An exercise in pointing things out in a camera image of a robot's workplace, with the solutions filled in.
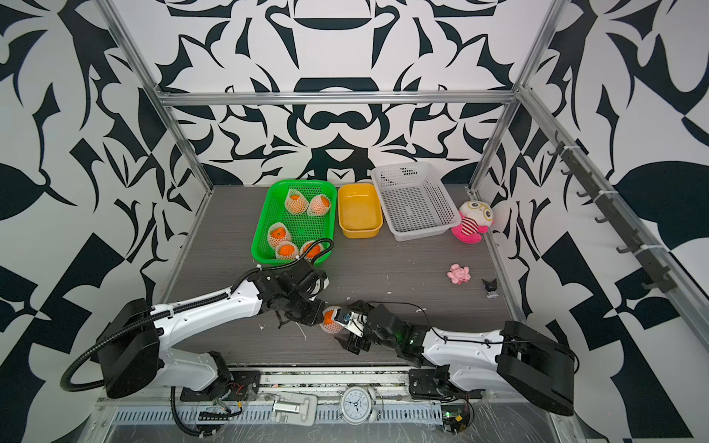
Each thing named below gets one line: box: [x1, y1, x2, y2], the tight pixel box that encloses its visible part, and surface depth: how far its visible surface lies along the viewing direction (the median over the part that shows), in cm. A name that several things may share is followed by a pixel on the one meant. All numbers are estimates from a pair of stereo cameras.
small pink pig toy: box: [445, 263, 472, 286], surface depth 94 cm
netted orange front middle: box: [275, 240, 300, 261], surface depth 95 cm
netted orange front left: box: [267, 221, 293, 250], surface depth 98 cm
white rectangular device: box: [271, 391, 318, 427], surface depth 71 cm
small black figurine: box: [481, 277, 500, 300], surface depth 92 cm
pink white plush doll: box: [451, 200, 495, 245], surface depth 104 cm
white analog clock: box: [339, 385, 378, 426], surface depth 70 cm
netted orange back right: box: [307, 193, 332, 216], surface depth 108 cm
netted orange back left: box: [284, 188, 310, 216], surface depth 110 cm
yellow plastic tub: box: [337, 182, 385, 240], surface depth 114 cm
